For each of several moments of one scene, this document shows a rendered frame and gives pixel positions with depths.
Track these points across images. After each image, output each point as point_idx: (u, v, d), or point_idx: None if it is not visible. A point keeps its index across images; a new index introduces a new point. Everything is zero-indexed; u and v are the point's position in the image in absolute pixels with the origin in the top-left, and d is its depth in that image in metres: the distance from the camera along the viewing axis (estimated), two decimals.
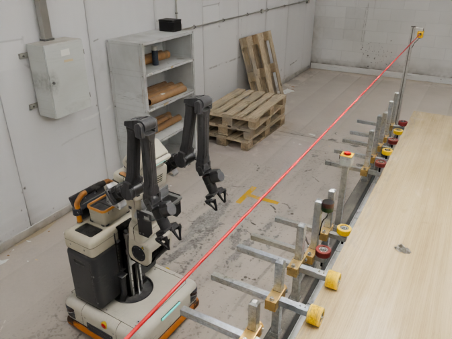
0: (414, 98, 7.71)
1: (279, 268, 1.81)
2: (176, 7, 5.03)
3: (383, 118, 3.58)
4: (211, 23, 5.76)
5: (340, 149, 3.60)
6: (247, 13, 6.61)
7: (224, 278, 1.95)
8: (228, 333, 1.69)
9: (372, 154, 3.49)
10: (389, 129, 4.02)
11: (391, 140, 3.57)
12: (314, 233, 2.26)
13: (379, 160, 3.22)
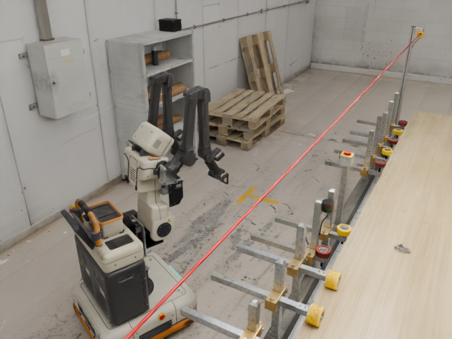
0: (414, 98, 7.71)
1: (279, 268, 1.81)
2: (176, 7, 5.03)
3: (383, 118, 3.58)
4: (211, 23, 5.76)
5: (340, 149, 3.60)
6: (247, 13, 6.61)
7: (224, 278, 1.95)
8: (228, 333, 1.69)
9: (372, 154, 3.49)
10: (389, 129, 4.02)
11: (391, 140, 3.57)
12: (314, 233, 2.26)
13: (379, 160, 3.22)
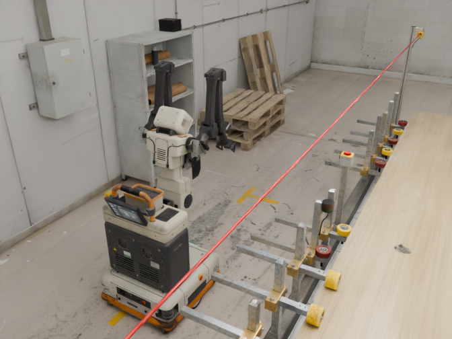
0: (414, 98, 7.71)
1: (279, 268, 1.81)
2: (176, 7, 5.03)
3: (383, 118, 3.58)
4: (211, 23, 5.76)
5: (340, 149, 3.60)
6: (247, 13, 6.61)
7: (224, 278, 1.95)
8: (228, 333, 1.69)
9: (372, 154, 3.49)
10: (389, 129, 4.02)
11: (391, 140, 3.57)
12: (314, 233, 2.26)
13: (379, 160, 3.22)
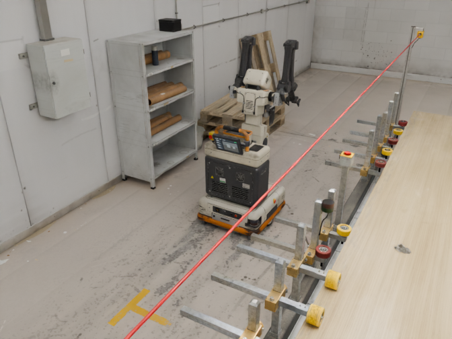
0: (414, 98, 7.71)
1: (279, 268, 1.81)
2: (176, 7, 5.03)
3: (383, 118, 3.58)
4: (211, 23, 5.76)
5: (340, 149, 3.60)
6: (247, 13, 6.61)
7: (224, 278, 1.95)
8: (228, 333, 1.69)
9: (372, 154, 3.49)
10: (389, 129, 4.02)
11: (391, 140, 3.57)
12: (314, 233, 2.26)
13: (379, 160, 3.22)
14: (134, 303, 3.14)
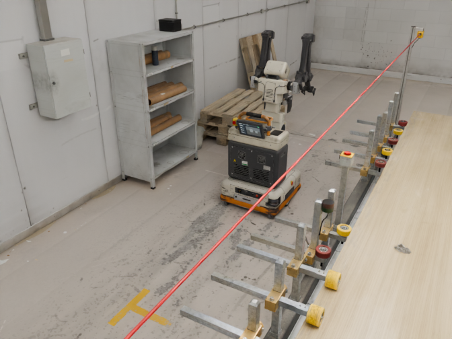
0: (414, 98, 7.71)
1: (279, 268, 1.81)
2: (176, 7, 5.03)
3: (383, 118, 3.58)
4: (211, 23, 5.76)
5: (340, 149, 3.60)
6: (247, 13, 6.61)
7: (224, 278, 1.95)
8: (228, 333, 1.69)
9: (372, 154, 3.49)
10: (389, 129, 4.02)
11: (391, 140, 3.57)
12: (314, 233, 2.26)
13: (379, 160, 3.22)
14: (134, 303, 3.14)
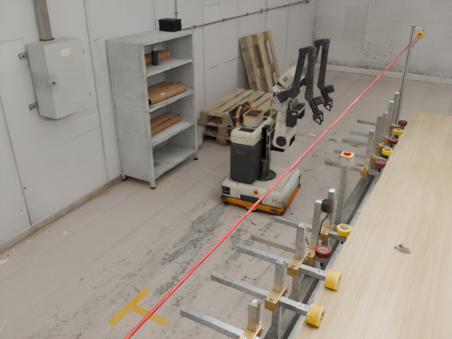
0: (414, 98, 7.71)
1: (279, 268, 1.81)
2: (176, 7, 5.03)
3: (383, 118, 3.58)
4: (211, 23, 5.76)
5: (340, 149, 3.60)
6: (247, 13, 6.61)
7: (224, 278, 1.95)
8: (228, 333, 1.69)
9: (372, 154, 3.49)
10: (389, 129, 4.02)
11: (391, 140, 3.57)
12: (314, 233, 2.26)
13: (379, 160, 3.22)
14: (134, 303, 3.14)
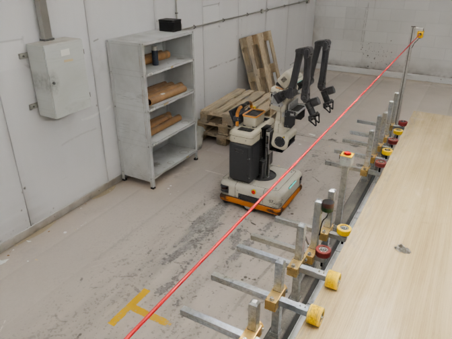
0: (414, 98, 7.71)
1: (279, 268, 1.81)
2: (176, 7, 5.03)
3: (383, 118, 3.58)
4: (211, 23, 5.76)
5: (340, 149, 3.60)
6: (247, 13, 6.61)
7: (224, 278, 1.95)
8: (228, 333, 1.69)
9: (372, 154, 3.49)
10: (389, 129, 4.02)
11: (391, 140, 3.57)
12: (314, 233, 2.26)
13: (379, 160, 3.22)
14: (134, 303, 3.14)
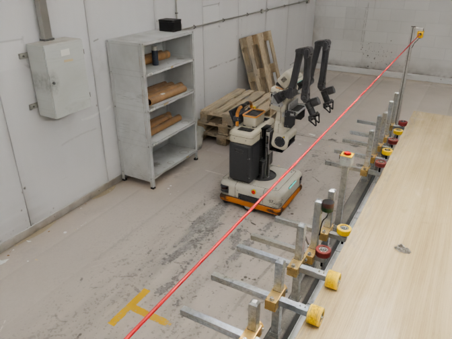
0: (414, 98, 7.71)
1: (279, 268, 1.81)
2: (176, 7, 5.03)
3: (383, 118, 3.58)
4: (211, 23, 5.76)
5: (340, 149, 3.60)
6: (247, 13, 6.61)
7: (224, 278, 1.95)
8: (228, 333, 1.69)
9: (372, 154, 3.49)
10: (389, 129, 4.02)
11: (391, 140, 3.57)
12: (314, 233, 2.26)
13: (379, 160, 3.22)
14: (134, 303, 3.14)
